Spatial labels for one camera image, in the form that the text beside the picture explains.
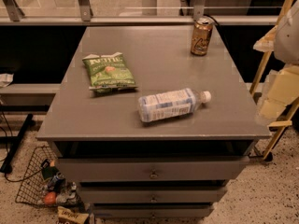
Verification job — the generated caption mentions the black wire basket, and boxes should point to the black wire basket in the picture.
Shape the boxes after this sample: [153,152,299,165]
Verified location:
[15,147,80,207]

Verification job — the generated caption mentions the middle grey drawer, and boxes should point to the middle grey drawer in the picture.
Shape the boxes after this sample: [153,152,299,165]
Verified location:
[78,186,227,203]

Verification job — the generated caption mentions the blue can in basket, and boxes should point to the blue can in basket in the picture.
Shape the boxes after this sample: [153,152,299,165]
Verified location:
[48,172,64,191]

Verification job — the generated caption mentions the yellow snack bag on floor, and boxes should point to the yellow snack bag on floor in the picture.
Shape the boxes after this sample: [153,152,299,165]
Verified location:
[56,206,89,224]

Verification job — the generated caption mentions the metal window railing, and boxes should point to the metal window railing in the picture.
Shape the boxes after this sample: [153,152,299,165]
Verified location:
[1,0,277,26]

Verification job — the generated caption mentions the black table leg stand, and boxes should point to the black table leg stand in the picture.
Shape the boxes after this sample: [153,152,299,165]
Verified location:
[0,105,50,174]

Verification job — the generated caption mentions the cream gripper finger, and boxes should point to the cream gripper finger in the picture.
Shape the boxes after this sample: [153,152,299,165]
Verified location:
[257,64,299,120]

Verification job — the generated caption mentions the bottom grey drawer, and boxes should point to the bottom grey drawer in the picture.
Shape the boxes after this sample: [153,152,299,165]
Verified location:
[93,205,213,218]

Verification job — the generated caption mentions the white crumpled paper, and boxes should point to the white crumpled paper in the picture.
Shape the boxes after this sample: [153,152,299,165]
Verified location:
[0,74,14,88]

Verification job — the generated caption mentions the grey drawer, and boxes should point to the grey drawer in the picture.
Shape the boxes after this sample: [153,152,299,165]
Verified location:
[78,186,227,203]
[55,156,249,182]
[93,205,213,218]

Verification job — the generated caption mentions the orange soda can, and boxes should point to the orange soda can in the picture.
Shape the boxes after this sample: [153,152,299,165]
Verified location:
[191,17,213,56]

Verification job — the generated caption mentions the orange fruit in basket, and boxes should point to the orange fruit in basket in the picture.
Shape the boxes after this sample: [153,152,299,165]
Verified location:
[44,191,56,205]

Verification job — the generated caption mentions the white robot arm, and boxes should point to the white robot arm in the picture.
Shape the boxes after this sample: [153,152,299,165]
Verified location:
[258,1,299,121]

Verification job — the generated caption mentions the grey drawer cabinet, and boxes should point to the grey drawer cabinet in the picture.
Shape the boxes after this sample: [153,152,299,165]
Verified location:
[38,25,269,218]

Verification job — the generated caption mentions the black cable on floor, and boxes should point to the black cable on floor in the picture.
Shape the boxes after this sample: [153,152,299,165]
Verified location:
[0,109,50,183]

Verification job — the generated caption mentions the top grey drawer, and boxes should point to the top grey drawer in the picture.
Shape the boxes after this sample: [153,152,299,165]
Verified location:
[55,156,249,182]

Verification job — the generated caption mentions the clear plastic water bottle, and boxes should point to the clear plastic water bottle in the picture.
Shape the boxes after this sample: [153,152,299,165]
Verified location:
[138,88,212,122]

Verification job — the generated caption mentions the green jalapeno chip bag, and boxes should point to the green jalapeno chip bag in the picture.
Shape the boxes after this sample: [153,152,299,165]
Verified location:
[82,52,136,92]

